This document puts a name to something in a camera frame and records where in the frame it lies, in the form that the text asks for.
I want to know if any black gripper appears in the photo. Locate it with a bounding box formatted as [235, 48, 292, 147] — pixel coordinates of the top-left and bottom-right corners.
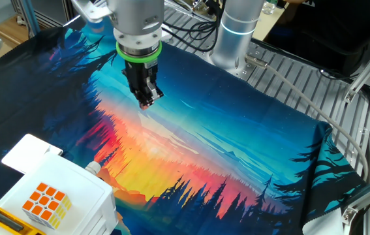
[121, 60, 165, 111]

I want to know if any white drawer with white handle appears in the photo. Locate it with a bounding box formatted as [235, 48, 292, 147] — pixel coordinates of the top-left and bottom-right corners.
[85, 161, 119, 226]

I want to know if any white plastic drawer cabinet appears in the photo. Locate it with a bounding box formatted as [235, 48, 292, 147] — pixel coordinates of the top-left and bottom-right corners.
[0, 152, 119, 235]

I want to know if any sunset forest print tablecloth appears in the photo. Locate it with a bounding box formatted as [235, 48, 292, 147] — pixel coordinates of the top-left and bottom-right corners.
[0, 24, 368, 235]

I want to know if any white digital scale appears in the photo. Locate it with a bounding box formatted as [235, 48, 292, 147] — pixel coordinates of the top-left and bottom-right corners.
[1, 133, 64, 175]

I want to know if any beige desk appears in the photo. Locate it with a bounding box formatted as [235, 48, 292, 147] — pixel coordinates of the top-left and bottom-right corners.
[252, 5, 286, 42]

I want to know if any Rubik's cube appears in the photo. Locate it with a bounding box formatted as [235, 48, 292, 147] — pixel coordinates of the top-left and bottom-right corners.
[21, 181, 73, 230]

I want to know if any clear plastic bottle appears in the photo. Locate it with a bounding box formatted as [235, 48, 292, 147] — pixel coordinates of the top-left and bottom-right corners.
[262, 0, 277, 16]

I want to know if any yellow black tool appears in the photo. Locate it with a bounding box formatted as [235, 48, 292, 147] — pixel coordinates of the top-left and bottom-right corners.
[0, 204, 47, 235]

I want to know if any black equipment case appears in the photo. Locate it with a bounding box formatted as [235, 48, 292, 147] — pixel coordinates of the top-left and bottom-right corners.
[264, 0, 370, 78]

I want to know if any green wrist flange ring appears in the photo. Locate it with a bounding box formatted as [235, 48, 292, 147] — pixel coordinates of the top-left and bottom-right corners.
[116, 40, 163, 64]

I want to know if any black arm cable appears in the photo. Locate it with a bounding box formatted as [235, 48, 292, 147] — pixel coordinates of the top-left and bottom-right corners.
[161, 0, 224, 53]

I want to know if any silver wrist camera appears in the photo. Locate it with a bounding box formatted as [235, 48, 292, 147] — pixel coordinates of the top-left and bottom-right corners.
[70, 0, 116, 33]

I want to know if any aluminium frame beam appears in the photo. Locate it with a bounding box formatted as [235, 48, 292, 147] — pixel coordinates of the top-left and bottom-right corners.
[10, 0, 74, 32]

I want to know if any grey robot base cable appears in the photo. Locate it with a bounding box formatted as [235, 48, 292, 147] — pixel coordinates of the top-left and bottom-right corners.
[245, 54, 370, 182]

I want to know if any slanted aluminium frame strut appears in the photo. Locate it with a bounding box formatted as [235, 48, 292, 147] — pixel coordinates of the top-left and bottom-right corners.
[343, 31, 370, 104]

